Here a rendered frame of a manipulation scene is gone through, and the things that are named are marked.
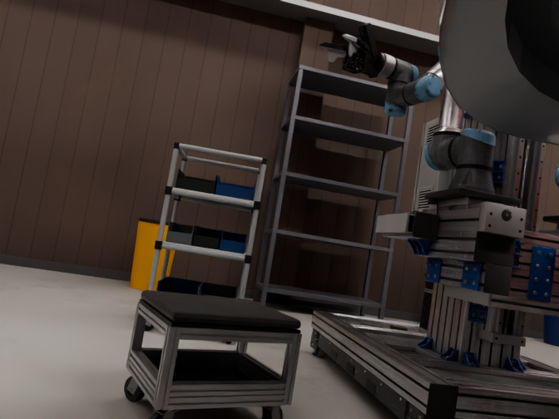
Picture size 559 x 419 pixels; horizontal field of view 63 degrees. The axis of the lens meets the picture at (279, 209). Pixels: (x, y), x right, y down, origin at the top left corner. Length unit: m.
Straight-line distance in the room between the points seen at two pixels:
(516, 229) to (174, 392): 1.08
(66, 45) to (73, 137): 0.87
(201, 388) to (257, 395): 0.17
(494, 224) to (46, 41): 4.32
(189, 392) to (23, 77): 4.05
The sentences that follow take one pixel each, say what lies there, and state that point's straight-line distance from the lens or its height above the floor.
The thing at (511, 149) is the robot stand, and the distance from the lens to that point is 1.91.
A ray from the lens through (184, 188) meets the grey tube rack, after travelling 2.52.
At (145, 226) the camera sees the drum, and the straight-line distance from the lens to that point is 4.04.
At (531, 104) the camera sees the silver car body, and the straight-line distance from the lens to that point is 0.60.
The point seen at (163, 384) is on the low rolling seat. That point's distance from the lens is 1.26.
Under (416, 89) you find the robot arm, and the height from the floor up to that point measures 1.11.
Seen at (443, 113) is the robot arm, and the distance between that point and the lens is 1.85.
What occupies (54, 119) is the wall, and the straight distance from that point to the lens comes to 4.79.
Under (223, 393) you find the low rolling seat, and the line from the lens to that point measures 1.33.
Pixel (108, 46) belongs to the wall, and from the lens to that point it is 4.90.
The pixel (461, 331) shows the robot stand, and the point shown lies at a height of 0.34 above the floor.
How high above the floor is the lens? 0.54
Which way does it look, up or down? 5 degrees up
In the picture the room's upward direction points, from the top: 9 degrees clockwise
